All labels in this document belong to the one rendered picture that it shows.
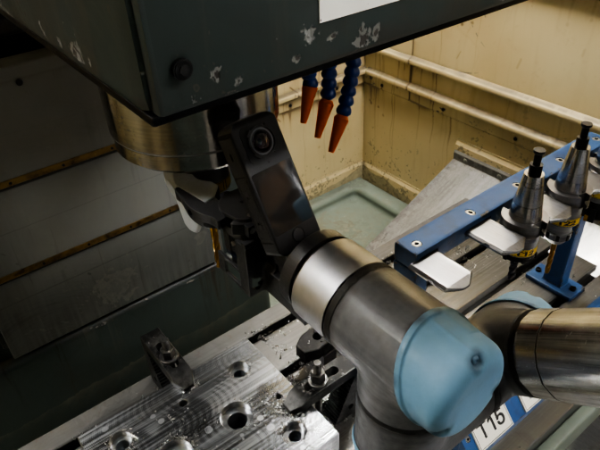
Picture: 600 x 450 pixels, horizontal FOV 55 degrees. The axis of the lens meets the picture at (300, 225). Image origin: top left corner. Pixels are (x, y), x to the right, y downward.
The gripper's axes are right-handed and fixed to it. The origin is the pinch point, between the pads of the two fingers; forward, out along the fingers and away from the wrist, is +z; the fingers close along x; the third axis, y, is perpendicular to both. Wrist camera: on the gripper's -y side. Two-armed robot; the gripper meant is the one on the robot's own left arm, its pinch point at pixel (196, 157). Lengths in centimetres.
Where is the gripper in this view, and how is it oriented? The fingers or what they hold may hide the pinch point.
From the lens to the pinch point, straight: 60.3
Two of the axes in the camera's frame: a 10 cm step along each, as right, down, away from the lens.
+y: 0.3, 8.0, 6.0
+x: 7.9, -3.9, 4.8
